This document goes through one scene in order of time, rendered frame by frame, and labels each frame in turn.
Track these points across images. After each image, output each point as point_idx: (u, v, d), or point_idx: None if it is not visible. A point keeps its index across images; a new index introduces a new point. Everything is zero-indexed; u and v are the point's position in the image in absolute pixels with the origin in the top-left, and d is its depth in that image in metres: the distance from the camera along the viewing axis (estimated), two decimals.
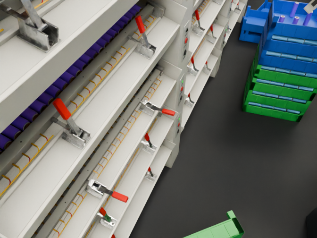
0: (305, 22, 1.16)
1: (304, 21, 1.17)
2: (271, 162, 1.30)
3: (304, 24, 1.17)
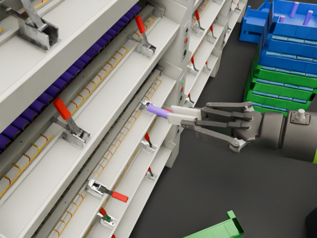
0: (305, 22, 1.16)
1: (304, 21, 1.17)
2: (271, 162, 1.30)
3: (304, 24, 1.17)
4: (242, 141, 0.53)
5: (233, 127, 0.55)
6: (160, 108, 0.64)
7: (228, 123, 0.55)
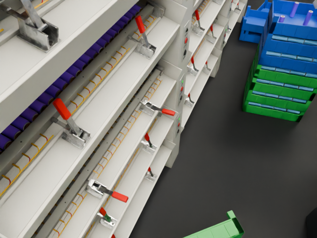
0: (305, 22, 1.16)
1: (304, 21, 1.17)
2: (271, 162, 1.30)
3: (304, 24, 1.17)
4: None
5: None
6: None
7: None
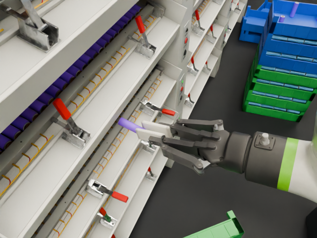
0: (128, 120, 0.62)
1: (127, 123, 0.63)
2: None
3: (124, 118, 0.62)
4: (207, 162, 0.51)
5: (199, 147, 0.53)
6: None
7: (194, 143, 0.53)
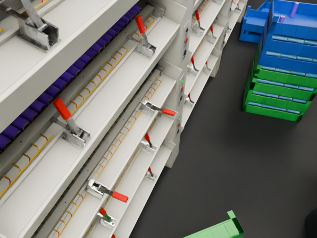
0: None
1: None
2: (271, 162, 1.30)
3: None
4: None
5: None
6: None
7: None
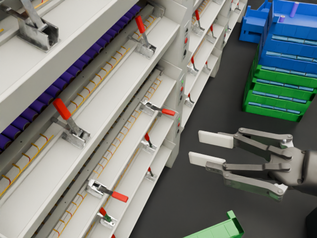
0: None
1: None
2: None
3: None
4: (289, 149, 0.51)
5: None
6: None
7: (266, 157, 0.52)
